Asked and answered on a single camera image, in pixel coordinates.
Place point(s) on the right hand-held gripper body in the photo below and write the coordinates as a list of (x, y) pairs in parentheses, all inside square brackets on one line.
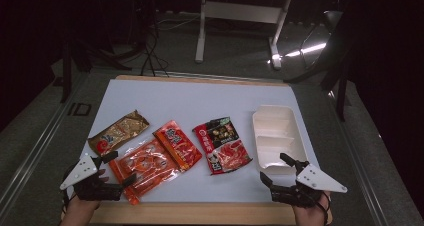
[(320, 181)]

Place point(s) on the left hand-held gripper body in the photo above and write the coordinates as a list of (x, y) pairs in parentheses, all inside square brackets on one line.
[(81, 172)]

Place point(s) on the clear orange sauce packet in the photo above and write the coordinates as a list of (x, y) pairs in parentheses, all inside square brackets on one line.
[(146, 167)]

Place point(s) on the gold sauce packet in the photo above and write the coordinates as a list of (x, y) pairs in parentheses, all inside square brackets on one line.
[(116, 132)]

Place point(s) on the white compartment tray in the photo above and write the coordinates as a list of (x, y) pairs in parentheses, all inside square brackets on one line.
[(276, 132)]

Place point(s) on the red and black sauce packet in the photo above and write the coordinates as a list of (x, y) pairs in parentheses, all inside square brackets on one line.
[(221, 146)]

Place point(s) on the orange-red sauce packet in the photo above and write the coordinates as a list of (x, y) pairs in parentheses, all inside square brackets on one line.
[(178, 146)]

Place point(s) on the person's right hand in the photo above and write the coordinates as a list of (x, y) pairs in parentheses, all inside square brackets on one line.
[(311, 217)]

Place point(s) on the person's left hand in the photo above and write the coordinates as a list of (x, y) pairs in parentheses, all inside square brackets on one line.
[(80, 211)]

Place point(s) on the black stand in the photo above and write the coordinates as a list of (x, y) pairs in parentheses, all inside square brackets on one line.
[(66, 72)]

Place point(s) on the white table mat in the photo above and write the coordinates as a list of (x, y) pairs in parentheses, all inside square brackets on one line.
[(200, 99)]

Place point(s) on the metal floor rail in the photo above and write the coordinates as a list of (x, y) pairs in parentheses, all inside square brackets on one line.
[(33, 156), (346, 132)]

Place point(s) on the white desk frame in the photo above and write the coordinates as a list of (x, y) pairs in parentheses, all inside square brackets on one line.
[(240, 12)]

